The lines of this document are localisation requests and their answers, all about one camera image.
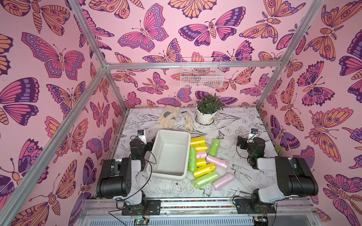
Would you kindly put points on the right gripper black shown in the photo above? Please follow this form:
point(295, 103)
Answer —
point(242, 141)

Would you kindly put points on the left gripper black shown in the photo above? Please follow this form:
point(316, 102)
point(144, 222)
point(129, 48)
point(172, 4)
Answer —
point(148, 146)

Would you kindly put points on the pink bag roll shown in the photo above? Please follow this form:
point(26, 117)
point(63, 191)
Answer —
point(218, 162)
point(223, 181)
point(201, 155)

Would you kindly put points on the green bag roll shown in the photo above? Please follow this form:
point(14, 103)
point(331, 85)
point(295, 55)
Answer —
point(192, 163)
point(214, 148)
point(205, 180)

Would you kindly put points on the pink bag roll bottom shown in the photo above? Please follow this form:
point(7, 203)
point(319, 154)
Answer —
point(223, 181)

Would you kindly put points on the green bag roll bottom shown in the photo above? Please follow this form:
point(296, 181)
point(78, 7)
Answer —
point(205, 180)

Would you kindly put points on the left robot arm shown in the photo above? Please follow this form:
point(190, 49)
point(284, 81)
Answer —
point(117, 179)

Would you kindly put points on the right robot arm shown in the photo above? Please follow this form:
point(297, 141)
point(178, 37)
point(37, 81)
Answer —
point(293, 175)

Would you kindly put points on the white plastic storage box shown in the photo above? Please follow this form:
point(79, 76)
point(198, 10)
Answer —
point(170, 155)

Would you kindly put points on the yellow bag roll top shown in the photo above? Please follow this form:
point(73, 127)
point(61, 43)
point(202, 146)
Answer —
point(197, 141)

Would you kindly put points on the yellow bag roll lower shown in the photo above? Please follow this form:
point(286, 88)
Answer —
point(203, 170)

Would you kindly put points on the yellow bag roll small middle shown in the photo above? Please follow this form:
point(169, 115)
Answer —
point(201, 162)

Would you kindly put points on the left beige work glove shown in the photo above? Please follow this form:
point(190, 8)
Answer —
point(168, 117)

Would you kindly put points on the beige work glove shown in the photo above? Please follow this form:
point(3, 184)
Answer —
point(189, 125)
point(168, 117)

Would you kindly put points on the right beige work glove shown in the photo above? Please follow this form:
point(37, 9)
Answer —
point(189, 125)

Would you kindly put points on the potted green plant white pot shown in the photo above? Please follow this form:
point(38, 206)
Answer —
point(207, 108)

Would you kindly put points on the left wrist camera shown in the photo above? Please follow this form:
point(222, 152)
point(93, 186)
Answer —
point(142, 136)

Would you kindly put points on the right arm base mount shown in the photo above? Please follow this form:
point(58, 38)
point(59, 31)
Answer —
point(246, 206)

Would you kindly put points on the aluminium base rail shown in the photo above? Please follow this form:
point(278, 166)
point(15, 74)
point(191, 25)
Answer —
point(196, 206)

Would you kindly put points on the white slotted cable duct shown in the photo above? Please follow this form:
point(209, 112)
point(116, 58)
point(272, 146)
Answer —
point(176, 221)

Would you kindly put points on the white wire basket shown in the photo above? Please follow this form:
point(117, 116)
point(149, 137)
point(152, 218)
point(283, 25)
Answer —
point(200, 74)

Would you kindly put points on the aluminium frame bars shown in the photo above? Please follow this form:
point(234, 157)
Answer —
point(22, 192)

